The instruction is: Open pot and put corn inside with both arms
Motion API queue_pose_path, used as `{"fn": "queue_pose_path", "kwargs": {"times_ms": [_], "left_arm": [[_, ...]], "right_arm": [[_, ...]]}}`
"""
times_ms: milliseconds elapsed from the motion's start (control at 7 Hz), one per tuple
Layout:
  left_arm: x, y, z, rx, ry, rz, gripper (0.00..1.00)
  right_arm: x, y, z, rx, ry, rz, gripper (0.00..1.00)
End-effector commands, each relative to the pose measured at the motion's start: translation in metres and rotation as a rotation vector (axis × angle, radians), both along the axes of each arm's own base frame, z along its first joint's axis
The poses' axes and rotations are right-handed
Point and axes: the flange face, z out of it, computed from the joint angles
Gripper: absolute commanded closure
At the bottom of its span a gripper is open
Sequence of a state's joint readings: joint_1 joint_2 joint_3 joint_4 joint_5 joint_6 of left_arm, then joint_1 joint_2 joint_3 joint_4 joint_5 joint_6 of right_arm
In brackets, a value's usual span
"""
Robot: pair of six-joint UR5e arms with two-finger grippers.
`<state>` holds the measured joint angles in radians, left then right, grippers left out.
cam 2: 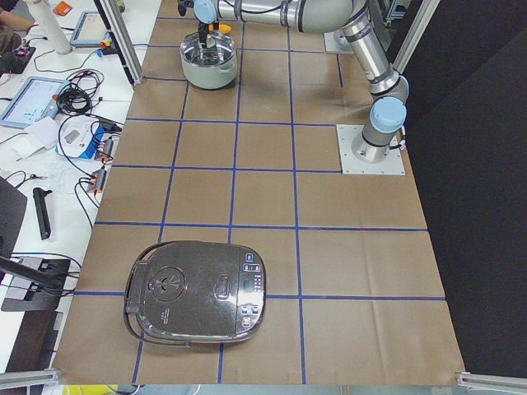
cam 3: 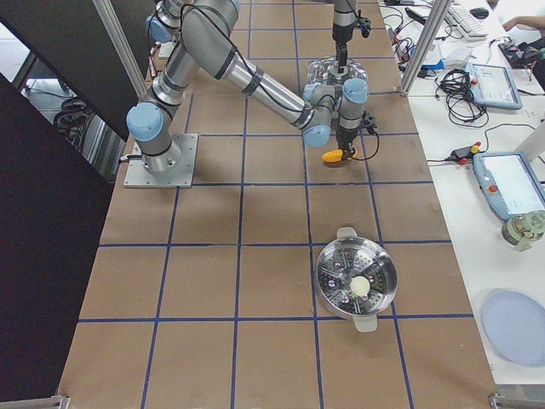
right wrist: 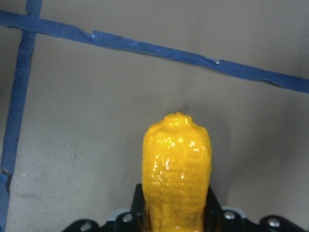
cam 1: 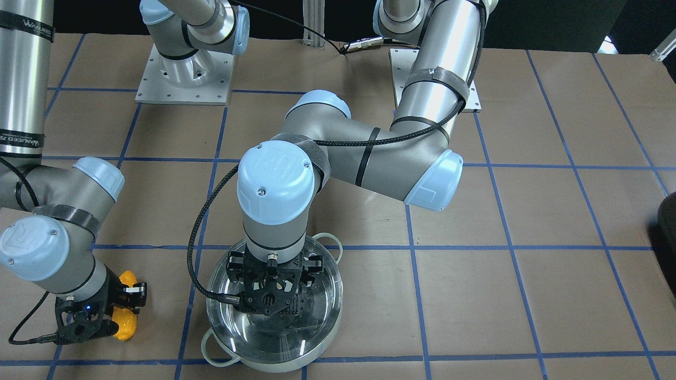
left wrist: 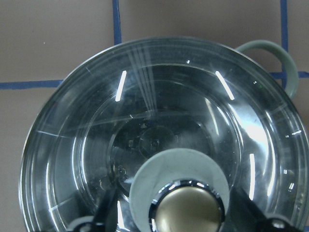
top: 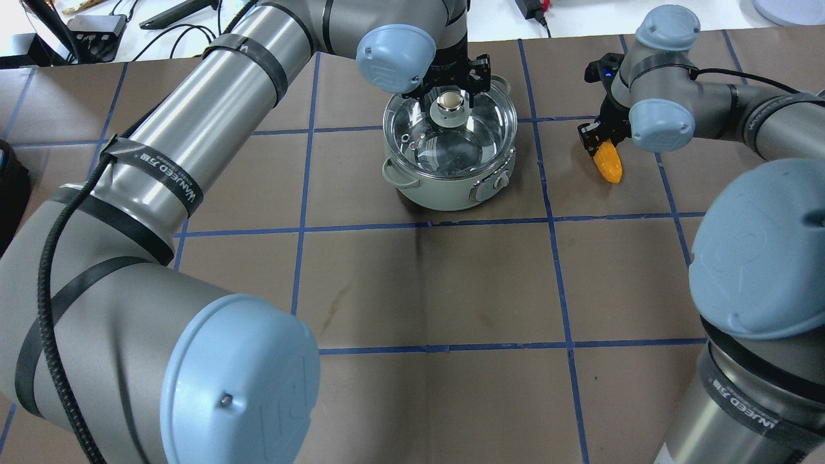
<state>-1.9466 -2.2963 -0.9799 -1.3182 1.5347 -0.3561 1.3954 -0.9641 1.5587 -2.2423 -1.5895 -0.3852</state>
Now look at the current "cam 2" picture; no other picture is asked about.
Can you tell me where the blue white box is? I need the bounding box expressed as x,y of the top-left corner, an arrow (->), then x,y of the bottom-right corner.
55,115 -> 105,160

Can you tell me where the black monitor stand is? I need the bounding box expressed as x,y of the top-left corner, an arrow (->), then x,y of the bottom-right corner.
1,179 -> 71,312

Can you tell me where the aluminium frame post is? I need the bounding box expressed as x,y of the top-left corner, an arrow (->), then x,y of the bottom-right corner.
94,0 -> 143,86

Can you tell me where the dark rice cooker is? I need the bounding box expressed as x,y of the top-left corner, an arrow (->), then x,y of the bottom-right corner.
123,240 -> 266,346

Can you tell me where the black handheld tool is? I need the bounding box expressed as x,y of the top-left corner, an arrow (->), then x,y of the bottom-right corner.
32,188 -> 52,240

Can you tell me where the blue teach pendant tablet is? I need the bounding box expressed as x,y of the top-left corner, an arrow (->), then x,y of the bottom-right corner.
1,77 -> 69,129

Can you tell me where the white cylindrical post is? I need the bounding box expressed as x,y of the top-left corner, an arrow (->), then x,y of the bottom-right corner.
26,0 -> 72,55

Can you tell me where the grey-green electric pot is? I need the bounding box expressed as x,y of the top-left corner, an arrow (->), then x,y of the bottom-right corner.
180,32 -> 238,90

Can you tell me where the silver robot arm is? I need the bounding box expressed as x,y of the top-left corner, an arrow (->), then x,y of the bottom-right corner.
178,0 -> 409,164

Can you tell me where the glass pot lid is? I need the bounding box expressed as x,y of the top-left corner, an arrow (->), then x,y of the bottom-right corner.
180,32 -> 236,67

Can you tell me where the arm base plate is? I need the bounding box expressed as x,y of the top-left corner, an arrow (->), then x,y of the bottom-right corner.
336,124 -> 406,176
324,30 -> 354,54

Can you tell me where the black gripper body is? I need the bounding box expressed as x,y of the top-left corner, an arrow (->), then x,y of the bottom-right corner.
198,21 -> 210,46

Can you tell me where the yellow toy corn cob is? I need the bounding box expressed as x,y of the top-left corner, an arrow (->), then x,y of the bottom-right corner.
217,24 -> 231,35

